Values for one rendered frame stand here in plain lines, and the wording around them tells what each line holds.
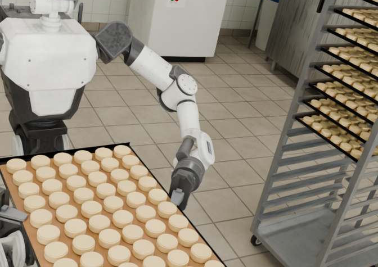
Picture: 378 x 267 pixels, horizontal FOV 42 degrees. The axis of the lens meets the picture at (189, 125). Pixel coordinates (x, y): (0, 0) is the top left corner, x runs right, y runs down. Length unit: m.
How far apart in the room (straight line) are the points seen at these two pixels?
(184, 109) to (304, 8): 3.64
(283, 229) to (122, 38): 1.67
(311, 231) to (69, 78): 1.87
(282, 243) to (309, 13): 2.83
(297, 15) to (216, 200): 2.58
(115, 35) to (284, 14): 3.90
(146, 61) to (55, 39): 0.31
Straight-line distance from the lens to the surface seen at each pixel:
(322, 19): 2.31
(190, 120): 1.59
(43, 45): 1.48
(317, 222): 3.06
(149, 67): 1.63
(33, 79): 1.49
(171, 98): 1.64
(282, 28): 5.37
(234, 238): 2.95
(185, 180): 1.35
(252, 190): 3.39
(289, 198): 2.84
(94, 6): 5.65
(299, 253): 2.78
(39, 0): 1.47
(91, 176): 1.36
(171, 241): 1.20
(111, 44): 1.59
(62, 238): 1.20
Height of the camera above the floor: 1.84
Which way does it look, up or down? 27 degrees down
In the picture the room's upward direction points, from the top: 13 degrees clockwise
